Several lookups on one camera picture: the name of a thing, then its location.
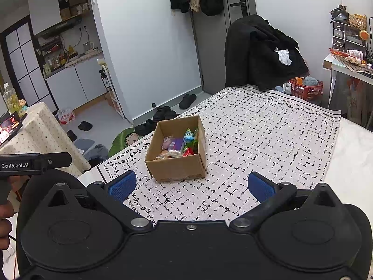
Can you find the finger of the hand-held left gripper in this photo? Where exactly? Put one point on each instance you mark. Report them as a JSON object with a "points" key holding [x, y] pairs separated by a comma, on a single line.
{"points": [[58, 159]]}

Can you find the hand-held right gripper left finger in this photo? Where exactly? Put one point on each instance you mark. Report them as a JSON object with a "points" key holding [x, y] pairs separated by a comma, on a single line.
{"points": [[122, 185]]}

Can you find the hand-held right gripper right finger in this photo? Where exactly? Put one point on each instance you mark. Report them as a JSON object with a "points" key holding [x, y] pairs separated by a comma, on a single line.
{"points": [[260, 186]]}

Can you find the cardboard box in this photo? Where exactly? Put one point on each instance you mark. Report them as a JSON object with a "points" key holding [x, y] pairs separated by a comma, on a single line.
{"points": [[174, 170]]}

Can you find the reddish clear snack packet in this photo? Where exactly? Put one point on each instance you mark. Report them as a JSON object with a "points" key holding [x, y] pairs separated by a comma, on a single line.
{"points": [[166, 143]]}

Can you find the purple snack packet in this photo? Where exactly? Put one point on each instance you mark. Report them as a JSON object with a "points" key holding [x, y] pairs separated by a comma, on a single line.
{"points": [[176, 145]]}

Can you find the red and white snack packet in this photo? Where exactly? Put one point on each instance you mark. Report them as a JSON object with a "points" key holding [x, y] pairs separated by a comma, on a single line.
{"points": [[188, 151]]}

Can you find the blue snack packet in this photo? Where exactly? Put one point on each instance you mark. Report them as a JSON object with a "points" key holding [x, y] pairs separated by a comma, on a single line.
{"points": [[188, 136]]}

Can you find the person's left hand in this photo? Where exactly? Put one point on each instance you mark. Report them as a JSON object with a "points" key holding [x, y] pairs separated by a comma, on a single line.
{"points": [[5, 227]]}

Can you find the black slipper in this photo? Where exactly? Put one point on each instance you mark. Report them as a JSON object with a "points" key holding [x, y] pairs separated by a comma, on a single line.
{"points": [[85, 126], [71, 136]]}

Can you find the table with dotted cloth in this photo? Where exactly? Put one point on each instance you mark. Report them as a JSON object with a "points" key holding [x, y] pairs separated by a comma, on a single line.
{"points": [[43, 134]]}

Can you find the grey-blue slipper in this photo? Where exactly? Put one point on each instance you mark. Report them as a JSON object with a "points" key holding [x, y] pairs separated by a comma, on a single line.
{"points": [[84, 145]]}

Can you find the grey fuzzy slipper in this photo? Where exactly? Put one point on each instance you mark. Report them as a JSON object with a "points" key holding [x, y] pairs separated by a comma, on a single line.
{"points": [[98, 154]]}

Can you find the black tablet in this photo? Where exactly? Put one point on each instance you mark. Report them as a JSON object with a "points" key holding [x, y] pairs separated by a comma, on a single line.
{"points": [[10, 125]]}

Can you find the green cartoon cushion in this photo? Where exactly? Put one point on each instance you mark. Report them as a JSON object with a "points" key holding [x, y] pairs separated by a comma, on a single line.
{"points": [[122, 141]]}

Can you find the pink tissue pack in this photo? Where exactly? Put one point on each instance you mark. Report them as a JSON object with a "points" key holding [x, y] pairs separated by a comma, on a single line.
{"points": [[66, 116]]}

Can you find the black-patterned white blanket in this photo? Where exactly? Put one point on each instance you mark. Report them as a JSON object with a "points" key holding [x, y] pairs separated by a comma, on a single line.
{"points": [[262, 140]]}

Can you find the small cartoon figurine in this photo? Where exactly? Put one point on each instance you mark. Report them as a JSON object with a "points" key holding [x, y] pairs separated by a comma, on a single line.
{"points": [[22, 106]]}

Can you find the pair of black shoes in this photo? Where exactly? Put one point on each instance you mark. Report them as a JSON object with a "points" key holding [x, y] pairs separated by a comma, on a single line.
{"points": [[145, 127], [164, 113]]}

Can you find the yellow liquid bottle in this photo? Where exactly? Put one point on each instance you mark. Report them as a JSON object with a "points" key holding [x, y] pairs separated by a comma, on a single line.
{"points": [[11, 99]]}

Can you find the white kitchen cabinet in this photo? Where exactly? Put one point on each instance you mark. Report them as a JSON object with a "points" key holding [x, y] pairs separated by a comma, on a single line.
{"points": [[75, 78]]}

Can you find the white shelf rack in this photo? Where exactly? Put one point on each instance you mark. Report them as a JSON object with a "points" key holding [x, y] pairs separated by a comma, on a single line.
{"points": [[112, 93]]}

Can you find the black-framed sliding door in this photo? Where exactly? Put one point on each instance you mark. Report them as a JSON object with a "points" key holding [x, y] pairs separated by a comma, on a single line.
{"points": [[23, 73]]}

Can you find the black spray bottle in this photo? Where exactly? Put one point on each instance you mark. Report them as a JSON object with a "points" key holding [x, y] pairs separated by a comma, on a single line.
{"points": [[104, 78]]}

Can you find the white and blue cloth bundle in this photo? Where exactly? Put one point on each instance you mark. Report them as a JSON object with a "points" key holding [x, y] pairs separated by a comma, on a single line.
{"points": [[284, 87]]}

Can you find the red plastic basket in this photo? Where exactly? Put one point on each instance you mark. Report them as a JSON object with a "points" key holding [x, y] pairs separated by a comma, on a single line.
{"points": [[306, 92]]}

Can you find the dark slipper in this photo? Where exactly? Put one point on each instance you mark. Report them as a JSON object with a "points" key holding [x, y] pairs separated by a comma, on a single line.
{"points": [[188, 100]]}

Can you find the orange packet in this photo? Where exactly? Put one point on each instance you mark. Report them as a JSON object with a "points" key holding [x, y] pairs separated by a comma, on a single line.
{"points": [[297, 80]]}

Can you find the steel kettle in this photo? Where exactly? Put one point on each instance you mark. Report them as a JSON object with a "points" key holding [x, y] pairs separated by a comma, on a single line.
{"points": [[88, 47]]}

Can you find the white desk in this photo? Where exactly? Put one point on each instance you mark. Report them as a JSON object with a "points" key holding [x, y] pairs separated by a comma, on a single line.
{"points": [[332, 87]]}

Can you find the black coat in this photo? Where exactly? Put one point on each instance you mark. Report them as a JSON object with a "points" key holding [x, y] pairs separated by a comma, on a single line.
{"points": [[268, 64]]}

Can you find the pale printed curtain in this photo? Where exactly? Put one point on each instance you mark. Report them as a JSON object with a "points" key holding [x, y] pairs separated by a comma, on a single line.
{"points": [[352, 99]]}

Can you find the white crumpled cloth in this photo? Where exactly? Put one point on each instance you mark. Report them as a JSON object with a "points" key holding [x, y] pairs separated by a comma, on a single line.
{"points": [[284, 57]]}

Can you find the grey door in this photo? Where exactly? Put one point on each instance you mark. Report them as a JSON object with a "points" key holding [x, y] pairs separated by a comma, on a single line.
{"points": [[212, 49]]}

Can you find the pile of cardboard sheets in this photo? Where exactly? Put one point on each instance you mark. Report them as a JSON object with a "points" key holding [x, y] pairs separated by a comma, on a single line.
{"points": [[355, 65]]}

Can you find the red snack bag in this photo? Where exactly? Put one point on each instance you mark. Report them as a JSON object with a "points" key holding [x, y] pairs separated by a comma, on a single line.
{"points": [[338, 52]]}

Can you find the stack of cardboard boxes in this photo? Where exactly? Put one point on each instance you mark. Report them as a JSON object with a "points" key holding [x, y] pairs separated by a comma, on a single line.
{"points": [[74, 0]]}

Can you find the white pink cylindrical container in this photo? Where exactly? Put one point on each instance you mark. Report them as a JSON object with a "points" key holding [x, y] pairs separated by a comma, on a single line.
{"points": [[355, 54]]}

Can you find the grey drawer organizer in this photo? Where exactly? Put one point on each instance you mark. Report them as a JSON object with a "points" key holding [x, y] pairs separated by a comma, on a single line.
{"points": [[339, 35]]}

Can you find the orange round toy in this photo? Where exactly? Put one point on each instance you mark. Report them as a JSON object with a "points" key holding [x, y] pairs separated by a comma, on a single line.
{"points": [[364, 34]]}

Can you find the black folded object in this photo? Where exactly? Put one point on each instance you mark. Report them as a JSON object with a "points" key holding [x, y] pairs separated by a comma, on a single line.
{"points": [[339, 14]]}

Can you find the wicker basket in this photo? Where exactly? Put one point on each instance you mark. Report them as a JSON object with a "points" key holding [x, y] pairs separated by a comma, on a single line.
{"points": [[357, 22]]}

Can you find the white wall cabinet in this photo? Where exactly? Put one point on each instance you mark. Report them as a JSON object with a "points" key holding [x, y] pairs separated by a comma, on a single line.
{"points": [[43, 10]]}

